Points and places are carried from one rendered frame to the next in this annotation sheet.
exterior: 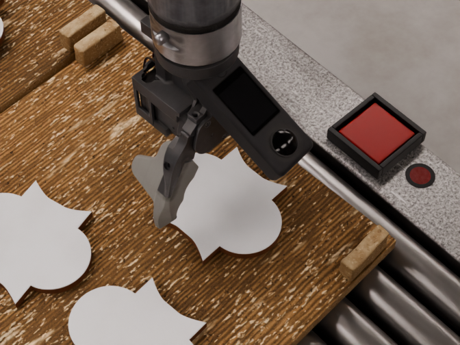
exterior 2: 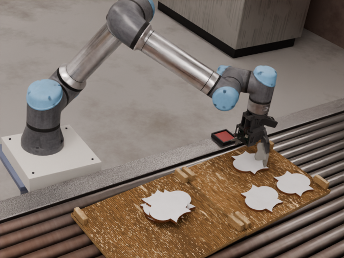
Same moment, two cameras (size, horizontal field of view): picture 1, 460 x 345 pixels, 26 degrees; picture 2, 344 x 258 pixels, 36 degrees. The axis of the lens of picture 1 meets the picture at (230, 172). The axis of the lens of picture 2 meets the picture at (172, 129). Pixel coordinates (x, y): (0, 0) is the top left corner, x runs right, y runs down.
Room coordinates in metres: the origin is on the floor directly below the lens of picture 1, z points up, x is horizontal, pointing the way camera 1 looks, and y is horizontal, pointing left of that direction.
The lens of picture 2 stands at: (0.72, 1.60, 2.05)
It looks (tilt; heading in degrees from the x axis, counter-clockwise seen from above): 33 degrees down; 274
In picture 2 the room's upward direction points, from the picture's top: 8 degrees clockwise
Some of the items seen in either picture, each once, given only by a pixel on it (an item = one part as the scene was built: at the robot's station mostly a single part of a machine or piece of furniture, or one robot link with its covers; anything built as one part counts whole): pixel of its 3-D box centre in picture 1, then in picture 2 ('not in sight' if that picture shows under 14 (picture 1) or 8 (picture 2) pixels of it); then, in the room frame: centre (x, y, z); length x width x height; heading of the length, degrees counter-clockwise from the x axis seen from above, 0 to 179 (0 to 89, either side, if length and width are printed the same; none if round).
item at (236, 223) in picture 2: not in sight; (235, 222); (0.58, 0.35, 0.95); 0.06 x 0.02 x 0.03; 137
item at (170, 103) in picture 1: (193, 79); (252, 125); (0.56, 0.03, 1.11); 0.09 x 0.08 x 0.12; 46
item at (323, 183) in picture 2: not in sight; (321, 181); (0.29, 0.06, 0.95); 0.06 x 0.02 x 0.03; 136
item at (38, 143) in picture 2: not in sight; (42, 132); (1.29, 0.09, 0.97); 0.15 x 0.15 x 0.10
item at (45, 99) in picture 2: not in sight; (45, 102); (1.28, 0.08, 1.09); 0.13 x 0.12 x 0.14; 84
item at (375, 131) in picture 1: (376, 135); (224, 137); (0.64, -0.16, 0.92); 0.06 x 0.06 x 0.01; 43
